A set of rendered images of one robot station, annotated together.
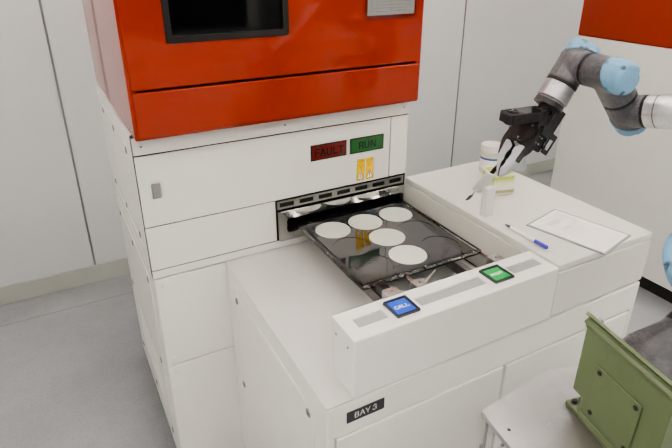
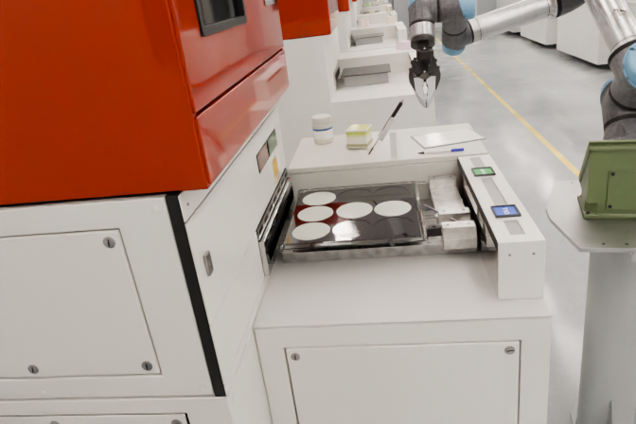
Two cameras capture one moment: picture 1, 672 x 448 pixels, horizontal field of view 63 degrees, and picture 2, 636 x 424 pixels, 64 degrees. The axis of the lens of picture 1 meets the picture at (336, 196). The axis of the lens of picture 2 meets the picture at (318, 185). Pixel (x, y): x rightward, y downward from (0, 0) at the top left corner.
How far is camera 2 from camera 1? 115 cm
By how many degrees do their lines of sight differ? 49
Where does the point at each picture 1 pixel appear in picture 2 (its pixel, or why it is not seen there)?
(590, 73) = (450, 8)
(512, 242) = (438, 159)
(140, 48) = (190, 45)
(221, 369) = not seen: outside the picture
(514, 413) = (587, 237)
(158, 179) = (204, 245)
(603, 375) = (616, 173)
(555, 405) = (584, 221)
